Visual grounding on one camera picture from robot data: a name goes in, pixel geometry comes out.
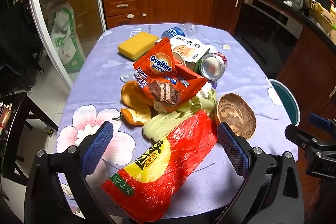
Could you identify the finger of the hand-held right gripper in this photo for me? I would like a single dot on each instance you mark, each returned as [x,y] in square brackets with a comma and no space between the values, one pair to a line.
[319,120]
[296,133]

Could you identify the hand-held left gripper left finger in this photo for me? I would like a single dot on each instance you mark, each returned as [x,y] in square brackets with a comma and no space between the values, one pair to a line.
[97,150]

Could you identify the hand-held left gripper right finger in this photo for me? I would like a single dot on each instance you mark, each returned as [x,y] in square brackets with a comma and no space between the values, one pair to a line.
[233,150]

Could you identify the teal trash bin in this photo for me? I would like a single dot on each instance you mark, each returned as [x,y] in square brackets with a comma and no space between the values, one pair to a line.
[287,103]

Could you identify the green corn husk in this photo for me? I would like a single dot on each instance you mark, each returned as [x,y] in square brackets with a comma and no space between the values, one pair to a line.
[207,98]

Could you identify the orange peel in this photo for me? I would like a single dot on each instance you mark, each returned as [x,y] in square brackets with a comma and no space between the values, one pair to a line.
[134,98]

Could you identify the red plastic bag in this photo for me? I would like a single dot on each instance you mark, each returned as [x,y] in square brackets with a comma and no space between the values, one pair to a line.
[162,171]

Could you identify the yellow green sponge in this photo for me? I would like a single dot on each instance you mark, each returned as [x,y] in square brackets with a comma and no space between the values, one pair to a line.
[137,45]

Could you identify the clear plastic water bottle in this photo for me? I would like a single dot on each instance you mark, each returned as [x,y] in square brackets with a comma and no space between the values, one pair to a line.
[178,29]

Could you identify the brown coconut shell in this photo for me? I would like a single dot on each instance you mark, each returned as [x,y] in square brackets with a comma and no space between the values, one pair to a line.
[236,116]

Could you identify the pale green cabbage leaf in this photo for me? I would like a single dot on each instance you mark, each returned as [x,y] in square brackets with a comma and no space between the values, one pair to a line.
[160,124]

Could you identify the purple floral tablecloth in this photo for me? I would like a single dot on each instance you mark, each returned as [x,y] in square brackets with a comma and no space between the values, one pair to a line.
[99,77]

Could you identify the clear plastic wrapper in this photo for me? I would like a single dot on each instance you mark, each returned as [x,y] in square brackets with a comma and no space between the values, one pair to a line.
[126,77]

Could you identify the dark wooden stool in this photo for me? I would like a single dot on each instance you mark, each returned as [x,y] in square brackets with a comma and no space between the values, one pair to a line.
[18,129]

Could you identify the crushed red soda can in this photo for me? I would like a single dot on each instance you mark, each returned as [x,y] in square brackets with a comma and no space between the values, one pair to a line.
[211,66]

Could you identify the orange snack packet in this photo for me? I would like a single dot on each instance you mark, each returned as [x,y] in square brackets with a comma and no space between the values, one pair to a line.
[162,74]

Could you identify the built-in black oven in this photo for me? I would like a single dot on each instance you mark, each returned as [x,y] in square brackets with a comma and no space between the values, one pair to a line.
[265,29]

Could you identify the green white rice sack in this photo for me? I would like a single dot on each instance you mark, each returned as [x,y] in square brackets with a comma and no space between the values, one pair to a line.
[65,37]

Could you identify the black chair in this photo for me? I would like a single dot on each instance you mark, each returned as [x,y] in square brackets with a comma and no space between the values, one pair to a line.
[18,37]

